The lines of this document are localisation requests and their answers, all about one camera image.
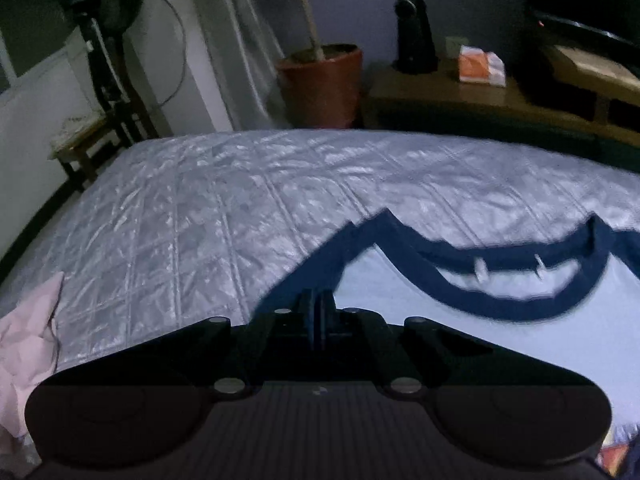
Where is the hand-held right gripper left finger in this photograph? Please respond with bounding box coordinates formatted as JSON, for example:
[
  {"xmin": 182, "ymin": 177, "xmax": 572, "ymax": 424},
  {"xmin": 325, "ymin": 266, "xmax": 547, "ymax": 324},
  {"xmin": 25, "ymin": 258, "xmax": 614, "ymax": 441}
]
[{"xmin": 47, "ymin": 290, "xmax": 317, "ymax": 396}]

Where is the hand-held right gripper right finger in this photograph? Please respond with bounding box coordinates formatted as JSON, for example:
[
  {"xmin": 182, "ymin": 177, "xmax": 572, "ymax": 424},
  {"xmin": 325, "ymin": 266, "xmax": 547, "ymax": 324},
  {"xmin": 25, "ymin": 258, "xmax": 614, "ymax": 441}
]
[{"xmin": 320, "ymin": 290, "xmax": 591, "ymax": 396}]

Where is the light blue navy-sleeved printed shirt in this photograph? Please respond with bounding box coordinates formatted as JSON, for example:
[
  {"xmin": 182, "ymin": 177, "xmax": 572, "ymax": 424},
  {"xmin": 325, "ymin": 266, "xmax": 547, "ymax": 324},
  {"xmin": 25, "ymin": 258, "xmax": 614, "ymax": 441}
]
[{"xmin": 247, "ymin": 207, "xmax": 640, "ymax": 480}]

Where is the pale pink garment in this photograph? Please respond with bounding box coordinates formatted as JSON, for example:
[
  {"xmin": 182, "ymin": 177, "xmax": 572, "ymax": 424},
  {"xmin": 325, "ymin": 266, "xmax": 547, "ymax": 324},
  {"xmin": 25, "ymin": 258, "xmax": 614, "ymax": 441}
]
[{"xmin": 0, "ymin": 272, "xmax": 66, "ymax": 441}]

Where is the silver quilted bed cover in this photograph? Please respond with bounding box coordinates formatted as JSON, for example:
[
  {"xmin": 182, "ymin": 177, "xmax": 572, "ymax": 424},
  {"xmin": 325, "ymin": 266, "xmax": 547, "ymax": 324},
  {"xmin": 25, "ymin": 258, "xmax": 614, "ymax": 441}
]
[{"xmin": 0, "ymin": 129, "xmax": 640, "ymax": 466}]

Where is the terracotta plant pot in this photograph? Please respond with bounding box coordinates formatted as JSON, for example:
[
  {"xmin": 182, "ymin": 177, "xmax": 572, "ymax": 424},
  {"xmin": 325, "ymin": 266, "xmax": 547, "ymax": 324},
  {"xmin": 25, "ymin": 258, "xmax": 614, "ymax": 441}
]
[{"xmin": 276, "ymin": 44, "xmax": 364, "ymax": 130}]

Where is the wooden television stand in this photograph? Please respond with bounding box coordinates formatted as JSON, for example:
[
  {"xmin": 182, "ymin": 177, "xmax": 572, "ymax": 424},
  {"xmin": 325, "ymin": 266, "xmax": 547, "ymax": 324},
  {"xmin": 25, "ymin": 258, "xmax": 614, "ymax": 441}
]
[{"xmin": 362, "ymin": 45, "xmax": 640, "ymax": 161}]

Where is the dark wooden chair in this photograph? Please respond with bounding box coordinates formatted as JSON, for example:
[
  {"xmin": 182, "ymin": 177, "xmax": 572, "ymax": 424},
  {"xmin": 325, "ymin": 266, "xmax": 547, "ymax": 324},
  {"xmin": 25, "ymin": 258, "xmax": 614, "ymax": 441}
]
[{"xmin": 50, "ymin": 95, "xmax": 161, "ymax": 193}]

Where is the pale curtain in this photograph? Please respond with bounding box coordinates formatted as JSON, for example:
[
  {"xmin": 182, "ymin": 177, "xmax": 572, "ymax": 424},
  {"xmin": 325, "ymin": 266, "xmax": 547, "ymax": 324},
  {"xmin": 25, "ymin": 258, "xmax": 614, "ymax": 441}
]
[{"xmin": 185, "ymin": 0, "xmax": 301, "ymax": 131}]

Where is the black tabletop device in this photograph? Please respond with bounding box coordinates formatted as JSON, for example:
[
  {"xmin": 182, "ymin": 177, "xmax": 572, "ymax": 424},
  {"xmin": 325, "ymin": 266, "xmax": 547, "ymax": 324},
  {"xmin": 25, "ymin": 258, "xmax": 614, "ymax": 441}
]
[{"xmin": 392, "ymin": 0, "xmax": 440, "ymax": 75}]

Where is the orange and white tissue pack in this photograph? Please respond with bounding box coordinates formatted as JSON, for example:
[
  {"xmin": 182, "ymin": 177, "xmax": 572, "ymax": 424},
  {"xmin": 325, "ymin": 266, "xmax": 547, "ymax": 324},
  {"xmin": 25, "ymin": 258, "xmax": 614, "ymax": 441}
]
[{"xmin": 457, "ymin": 45, "xmax": 507, "ymax": 86}]

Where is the white lace cloth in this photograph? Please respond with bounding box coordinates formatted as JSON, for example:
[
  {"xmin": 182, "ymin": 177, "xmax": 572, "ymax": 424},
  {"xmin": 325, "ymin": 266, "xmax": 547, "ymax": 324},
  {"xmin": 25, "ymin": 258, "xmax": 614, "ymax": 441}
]
[{"xmin": 52, "ymin": 114, "xmax": 108, "ymax": 150}]

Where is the tall green potted plant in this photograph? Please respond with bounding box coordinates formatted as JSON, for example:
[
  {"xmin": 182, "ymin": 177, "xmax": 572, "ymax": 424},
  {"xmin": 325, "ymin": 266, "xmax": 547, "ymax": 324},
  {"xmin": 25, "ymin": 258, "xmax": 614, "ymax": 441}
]
[{"xmin": 290, "ymin": 0, "xmax": 323, "ymax": 58}]

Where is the standing electric fan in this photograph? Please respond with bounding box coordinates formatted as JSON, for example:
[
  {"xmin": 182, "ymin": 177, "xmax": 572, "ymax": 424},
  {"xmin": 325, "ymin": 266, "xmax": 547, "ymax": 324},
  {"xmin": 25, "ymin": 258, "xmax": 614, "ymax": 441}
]
[{"xmin": 62, "ymin": 0, "xmax": 148, "ymax": 111}]

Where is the dark fan cable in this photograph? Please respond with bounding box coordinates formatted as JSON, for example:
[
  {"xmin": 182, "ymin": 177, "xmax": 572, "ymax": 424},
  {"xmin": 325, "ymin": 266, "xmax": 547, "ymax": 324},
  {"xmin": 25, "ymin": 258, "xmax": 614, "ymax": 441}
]
[{"xmin": 145, "ymin": 0, "xmax": 186, "ymax": 108}]

